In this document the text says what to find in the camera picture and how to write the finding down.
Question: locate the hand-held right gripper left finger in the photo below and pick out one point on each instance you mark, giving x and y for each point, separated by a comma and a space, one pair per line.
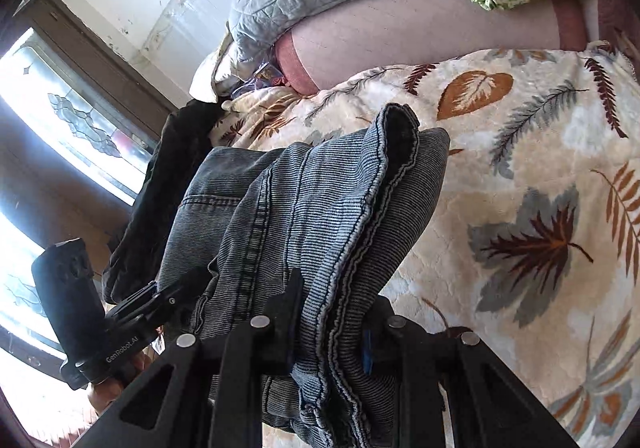
282, 328

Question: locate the leaf print fleece blanket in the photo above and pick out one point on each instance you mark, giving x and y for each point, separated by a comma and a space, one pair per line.
500, 167

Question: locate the blue denim pants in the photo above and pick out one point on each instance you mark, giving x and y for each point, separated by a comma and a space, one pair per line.
330, 208

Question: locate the white pillow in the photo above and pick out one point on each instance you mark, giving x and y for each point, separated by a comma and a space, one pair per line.
205, 77

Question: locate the patterned glass window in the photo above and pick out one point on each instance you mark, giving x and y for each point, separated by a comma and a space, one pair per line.
75, 92

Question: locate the purple packet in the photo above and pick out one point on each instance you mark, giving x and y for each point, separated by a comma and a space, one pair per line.
267, 73

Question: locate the black jacket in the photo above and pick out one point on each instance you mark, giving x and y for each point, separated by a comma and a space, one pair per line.
150, 208

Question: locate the pink pillow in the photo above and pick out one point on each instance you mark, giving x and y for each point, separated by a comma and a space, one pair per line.
400, 42

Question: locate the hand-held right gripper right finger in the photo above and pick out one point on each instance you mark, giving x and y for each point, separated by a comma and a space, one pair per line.
367, 353

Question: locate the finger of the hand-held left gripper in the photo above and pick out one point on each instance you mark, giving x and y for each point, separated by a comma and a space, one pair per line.
177, 298

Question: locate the person's left hand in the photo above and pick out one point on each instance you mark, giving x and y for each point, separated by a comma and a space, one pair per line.
112, 390

